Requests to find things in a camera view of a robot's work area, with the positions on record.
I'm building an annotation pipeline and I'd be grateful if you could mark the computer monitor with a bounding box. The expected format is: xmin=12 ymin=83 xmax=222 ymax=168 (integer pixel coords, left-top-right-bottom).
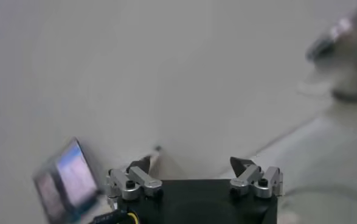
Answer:
xmin=33 ymin=137 xmax=102 ymax=224

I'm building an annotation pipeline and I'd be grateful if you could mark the glass lid with white handle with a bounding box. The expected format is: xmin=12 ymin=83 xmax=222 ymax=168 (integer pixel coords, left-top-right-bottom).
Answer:
xmin=279 ymin=184 xmax=357 ymax=224

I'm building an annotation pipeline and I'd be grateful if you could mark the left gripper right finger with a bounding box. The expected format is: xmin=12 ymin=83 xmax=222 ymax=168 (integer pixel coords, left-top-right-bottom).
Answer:
xmin=229 ymin=156 xmax=284 ymax=200

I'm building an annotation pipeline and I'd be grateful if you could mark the stainless steel steamer basket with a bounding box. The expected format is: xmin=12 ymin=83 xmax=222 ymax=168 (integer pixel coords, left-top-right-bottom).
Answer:
xmin=297 ymin=5 xmax=357 ymax=103

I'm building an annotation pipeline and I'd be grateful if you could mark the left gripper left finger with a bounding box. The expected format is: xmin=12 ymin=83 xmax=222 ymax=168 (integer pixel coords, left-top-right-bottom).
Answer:
xmin=105 ymin=156 xmax=164 ymax=201

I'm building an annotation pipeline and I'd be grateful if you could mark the white side table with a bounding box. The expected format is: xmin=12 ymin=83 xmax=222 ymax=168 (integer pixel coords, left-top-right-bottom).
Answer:
xmin=88 ymin=147 xmax=164 ymax=215

